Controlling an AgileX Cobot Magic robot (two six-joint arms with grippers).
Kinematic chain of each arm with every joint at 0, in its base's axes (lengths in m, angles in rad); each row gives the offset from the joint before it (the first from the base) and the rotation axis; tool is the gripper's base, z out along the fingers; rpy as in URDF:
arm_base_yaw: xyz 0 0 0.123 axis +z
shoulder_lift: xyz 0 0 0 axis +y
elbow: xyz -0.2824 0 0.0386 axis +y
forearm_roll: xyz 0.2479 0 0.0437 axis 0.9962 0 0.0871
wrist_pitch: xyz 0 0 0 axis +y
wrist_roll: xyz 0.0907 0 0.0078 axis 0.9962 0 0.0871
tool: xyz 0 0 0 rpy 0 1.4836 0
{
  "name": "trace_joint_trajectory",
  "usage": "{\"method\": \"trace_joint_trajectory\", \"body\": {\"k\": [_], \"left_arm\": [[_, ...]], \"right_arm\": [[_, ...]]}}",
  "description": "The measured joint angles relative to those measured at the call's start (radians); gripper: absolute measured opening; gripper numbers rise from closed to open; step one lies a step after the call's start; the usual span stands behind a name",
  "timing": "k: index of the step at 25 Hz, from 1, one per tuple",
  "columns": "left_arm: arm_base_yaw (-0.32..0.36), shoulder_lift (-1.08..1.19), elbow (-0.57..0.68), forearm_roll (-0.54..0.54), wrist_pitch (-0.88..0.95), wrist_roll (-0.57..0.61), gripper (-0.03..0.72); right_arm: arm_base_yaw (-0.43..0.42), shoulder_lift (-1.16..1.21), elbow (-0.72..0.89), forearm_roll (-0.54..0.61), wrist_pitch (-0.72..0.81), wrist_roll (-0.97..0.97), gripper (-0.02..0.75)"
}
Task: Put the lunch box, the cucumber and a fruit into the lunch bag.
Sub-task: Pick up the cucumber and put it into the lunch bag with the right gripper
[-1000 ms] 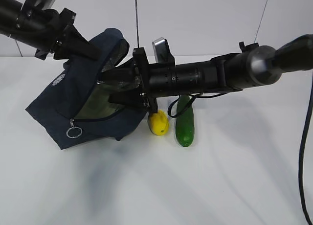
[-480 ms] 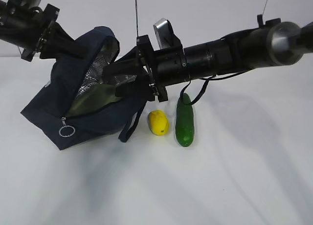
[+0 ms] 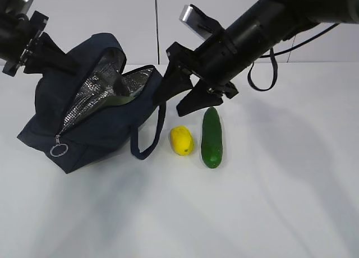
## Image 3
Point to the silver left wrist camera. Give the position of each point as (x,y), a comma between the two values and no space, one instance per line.
(15,7)

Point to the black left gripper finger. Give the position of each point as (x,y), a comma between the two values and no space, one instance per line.
(48,46)
(38,64)

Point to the green cucumber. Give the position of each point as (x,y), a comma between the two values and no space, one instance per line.
(211,141)

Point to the yellow lemon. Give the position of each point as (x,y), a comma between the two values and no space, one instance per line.
(181,141)

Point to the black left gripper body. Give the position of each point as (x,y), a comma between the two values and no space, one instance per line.
(18,34)

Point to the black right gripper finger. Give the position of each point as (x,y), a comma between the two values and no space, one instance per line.
(198,98)
(177,79)

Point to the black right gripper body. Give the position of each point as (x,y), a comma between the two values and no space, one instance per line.
(216,62)

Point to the green-lidded glass food container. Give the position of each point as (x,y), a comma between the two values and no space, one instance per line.
(119,100)

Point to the dark navy lunch bag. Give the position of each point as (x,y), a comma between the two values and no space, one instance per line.
(73,126)

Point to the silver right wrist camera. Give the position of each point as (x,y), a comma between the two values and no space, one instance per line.
(201,24)

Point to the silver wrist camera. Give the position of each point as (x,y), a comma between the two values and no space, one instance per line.
(15,7)
(201,24)

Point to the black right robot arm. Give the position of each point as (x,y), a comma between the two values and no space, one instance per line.
(279,20)

